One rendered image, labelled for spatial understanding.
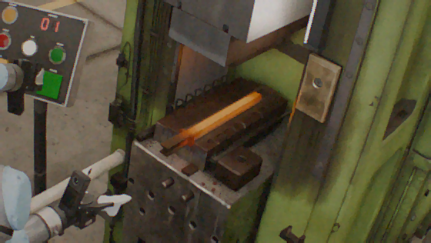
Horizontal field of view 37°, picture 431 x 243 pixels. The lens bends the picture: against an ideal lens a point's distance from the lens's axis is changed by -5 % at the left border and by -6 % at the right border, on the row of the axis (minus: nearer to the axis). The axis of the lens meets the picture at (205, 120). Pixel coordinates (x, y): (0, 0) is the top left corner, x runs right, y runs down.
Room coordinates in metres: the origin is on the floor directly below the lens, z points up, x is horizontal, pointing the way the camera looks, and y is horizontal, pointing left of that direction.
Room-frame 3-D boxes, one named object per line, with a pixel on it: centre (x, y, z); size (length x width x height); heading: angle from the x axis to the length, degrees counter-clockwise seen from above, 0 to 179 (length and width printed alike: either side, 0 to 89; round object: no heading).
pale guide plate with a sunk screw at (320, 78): (1.51, -0.27, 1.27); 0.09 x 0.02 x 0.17; 57
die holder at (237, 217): (1.73, -0.11, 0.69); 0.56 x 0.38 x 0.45; 147
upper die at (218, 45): (1.75, -0.05, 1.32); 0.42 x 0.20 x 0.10; 147
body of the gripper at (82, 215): (1.19, 0.29, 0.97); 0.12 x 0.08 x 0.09; 147
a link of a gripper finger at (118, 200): (1.24, 0.19, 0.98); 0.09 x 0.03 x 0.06; 111
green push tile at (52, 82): (1.68, 0.50, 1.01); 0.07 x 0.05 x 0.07; 82
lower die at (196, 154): (1.75, -0.05, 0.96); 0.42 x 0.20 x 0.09; 147
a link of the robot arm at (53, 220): (1.12, 0.33, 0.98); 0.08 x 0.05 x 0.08; 57
